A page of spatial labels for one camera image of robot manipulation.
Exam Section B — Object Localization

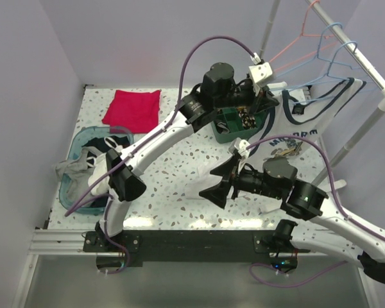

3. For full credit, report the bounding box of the blue wire hanger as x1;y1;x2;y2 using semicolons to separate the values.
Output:
279;40;370;114
277;22;385;89

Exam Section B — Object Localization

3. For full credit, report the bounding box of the white graphic tank top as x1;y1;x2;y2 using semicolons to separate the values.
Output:
184;76;366;201

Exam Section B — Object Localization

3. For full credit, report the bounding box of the grey cloth over basket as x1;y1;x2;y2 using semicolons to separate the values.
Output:
55;147;101;209

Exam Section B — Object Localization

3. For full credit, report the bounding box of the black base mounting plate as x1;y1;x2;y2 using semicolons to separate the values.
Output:
83;229;311;269

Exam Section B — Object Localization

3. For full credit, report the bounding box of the red folded cloth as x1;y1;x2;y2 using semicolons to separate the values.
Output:
101;90;161;133

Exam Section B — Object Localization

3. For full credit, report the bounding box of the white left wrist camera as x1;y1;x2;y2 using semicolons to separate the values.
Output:
249;62;275;86

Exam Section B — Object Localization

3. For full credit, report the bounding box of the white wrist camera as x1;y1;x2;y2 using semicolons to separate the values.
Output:
228;138;251;160
249;62;275;86

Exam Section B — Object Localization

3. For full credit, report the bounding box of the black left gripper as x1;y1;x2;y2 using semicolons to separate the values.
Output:
215;83;279;119

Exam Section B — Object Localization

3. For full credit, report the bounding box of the blue wire hanger on rail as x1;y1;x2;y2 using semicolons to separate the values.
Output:
277;22;385;89

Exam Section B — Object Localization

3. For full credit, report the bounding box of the white cloth in basket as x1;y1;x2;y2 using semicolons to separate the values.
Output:
88;153;117;200

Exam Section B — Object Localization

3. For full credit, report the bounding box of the green compartment tray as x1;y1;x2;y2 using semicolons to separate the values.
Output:
211;108;268;144

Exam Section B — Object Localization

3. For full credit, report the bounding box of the metal clothes rack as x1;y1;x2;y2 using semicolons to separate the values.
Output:
253;0;385;200

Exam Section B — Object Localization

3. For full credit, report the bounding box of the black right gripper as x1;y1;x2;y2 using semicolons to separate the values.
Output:
198;155;282;209

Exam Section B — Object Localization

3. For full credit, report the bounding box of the pink wire hanger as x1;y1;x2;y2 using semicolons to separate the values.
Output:
269;0;334;71

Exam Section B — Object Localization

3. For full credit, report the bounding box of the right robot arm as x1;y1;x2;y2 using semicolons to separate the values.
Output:
199;155;385;284

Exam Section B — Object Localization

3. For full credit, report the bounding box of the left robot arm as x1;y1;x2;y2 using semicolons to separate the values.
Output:
97;60;276;252

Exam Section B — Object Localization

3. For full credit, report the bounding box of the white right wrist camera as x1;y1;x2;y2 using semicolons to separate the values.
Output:
228;138;251;160

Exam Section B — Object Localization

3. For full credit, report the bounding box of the blue laundry basket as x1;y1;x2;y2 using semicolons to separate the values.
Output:
55;126;133;210

